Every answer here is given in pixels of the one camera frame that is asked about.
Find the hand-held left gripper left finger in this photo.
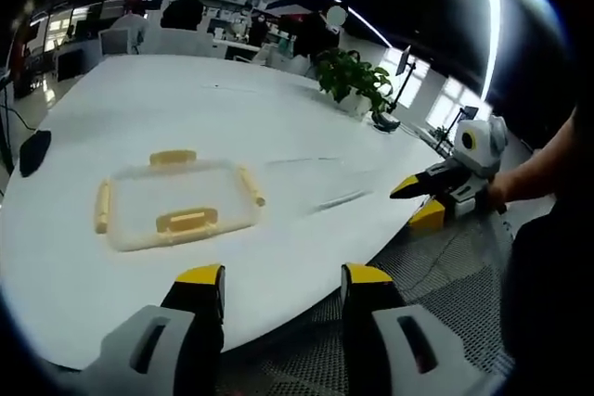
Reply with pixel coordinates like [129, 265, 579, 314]
[81, 263, 227, 396]

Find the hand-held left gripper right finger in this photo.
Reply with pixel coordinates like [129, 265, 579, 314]
[341, 262, 470, 396]

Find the clear lid with yellow buckles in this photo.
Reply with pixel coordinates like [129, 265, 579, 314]
[94, 148, 267, 253]

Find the person's right hand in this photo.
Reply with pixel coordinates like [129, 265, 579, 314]
[486, 154, 558, 214]

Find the small tablet on stand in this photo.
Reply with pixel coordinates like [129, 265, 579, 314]
[443, 105, 480, 147]

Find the black mesh chair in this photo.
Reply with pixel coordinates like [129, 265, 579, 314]
[215, 203, 519, 396]

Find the white plant pot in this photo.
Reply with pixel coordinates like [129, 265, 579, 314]
[342, 88, 373, 118]

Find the green potted plant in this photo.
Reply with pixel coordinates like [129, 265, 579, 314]
[315, 47, 394, 121]

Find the person's dark clothing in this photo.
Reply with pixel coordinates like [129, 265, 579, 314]
[499, 191, 594, 372]

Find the flat black object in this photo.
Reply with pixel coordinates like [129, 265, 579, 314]
[19, 129, 53, 179]

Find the white office chair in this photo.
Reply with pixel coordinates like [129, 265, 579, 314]
[97, 26, 132, 57]

